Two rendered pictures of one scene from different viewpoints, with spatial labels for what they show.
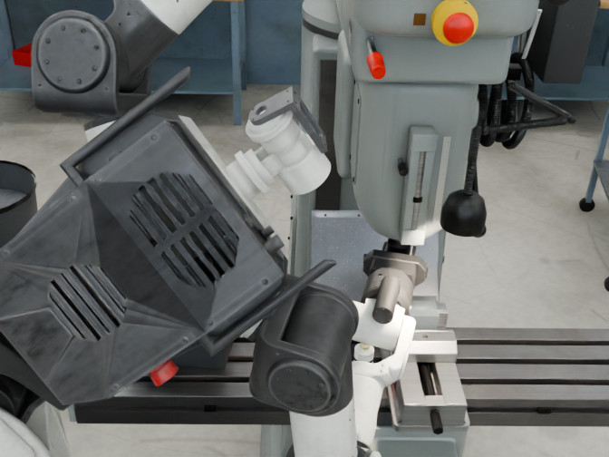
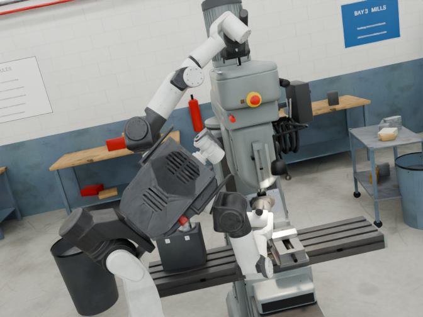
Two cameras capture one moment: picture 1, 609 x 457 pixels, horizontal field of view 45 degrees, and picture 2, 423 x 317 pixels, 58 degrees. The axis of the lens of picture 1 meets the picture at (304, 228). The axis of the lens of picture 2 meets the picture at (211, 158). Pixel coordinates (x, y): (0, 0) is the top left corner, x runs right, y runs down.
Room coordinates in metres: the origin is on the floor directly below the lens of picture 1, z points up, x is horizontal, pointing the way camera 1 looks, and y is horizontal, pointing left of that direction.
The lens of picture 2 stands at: (-0.56, 0.02, 1.99)
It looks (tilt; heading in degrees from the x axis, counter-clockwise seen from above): 16 degrees down; 0
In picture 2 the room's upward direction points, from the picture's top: 12 degrees counter-clockwise
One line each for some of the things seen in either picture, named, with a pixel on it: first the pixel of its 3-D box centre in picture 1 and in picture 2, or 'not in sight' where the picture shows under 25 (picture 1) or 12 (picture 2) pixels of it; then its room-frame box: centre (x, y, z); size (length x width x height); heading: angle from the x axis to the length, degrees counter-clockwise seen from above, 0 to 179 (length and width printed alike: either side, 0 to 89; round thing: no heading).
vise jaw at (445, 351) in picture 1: (424, 345); (282, 233); (1.16, -0.25, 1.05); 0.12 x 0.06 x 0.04; 92
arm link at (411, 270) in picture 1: (391, 283); (261, 207); (1.13, -0.16, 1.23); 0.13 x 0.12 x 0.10; 77
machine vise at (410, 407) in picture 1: (420, 350); (282, 237); (1.19, -0.25, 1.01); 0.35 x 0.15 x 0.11; 2
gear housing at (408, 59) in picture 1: (419, 23); (245, 109); (1.26, -0.19, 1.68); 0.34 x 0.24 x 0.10; 2
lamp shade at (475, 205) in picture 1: (464, 209); (278, 166); (1.04, -0.26, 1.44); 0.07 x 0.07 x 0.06
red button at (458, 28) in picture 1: (457, 26); (254, 100); (0.96, -0.19, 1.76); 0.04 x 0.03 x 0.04; 92
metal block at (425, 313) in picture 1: (420, 319); (279, 224); (1.22, -0.25, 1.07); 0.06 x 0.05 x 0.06; 92
